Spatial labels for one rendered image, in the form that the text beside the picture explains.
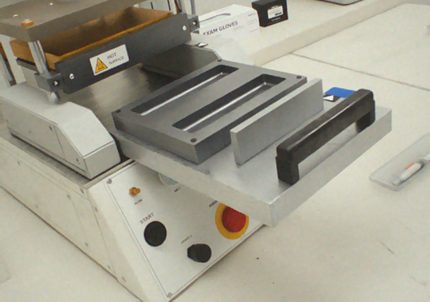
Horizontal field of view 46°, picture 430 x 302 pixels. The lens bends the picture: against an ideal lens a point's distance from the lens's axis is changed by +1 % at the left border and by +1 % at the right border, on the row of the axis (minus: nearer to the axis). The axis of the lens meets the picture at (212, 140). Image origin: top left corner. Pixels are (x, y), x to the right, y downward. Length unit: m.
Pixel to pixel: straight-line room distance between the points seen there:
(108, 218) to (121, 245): 0.04
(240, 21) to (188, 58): 0.61
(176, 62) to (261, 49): 0.53
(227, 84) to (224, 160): 0.15
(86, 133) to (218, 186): 0.21
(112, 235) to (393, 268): 0.37
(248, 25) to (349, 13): 0.32
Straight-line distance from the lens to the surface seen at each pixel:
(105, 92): 0.92
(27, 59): 0.84
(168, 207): 0.71
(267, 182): 0.51
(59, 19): 0.72
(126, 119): 0.64
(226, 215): 0.74
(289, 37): 1.45
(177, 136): 0.57
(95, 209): 0.68
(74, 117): 0.68
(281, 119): 0.57
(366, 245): 0.76
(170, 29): 0.80
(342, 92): 1.19
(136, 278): 0.69
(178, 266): 0.72
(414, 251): 0.76
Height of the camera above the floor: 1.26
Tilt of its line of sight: 29 degrees down
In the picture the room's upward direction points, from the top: 11 degrees counter-clockwise
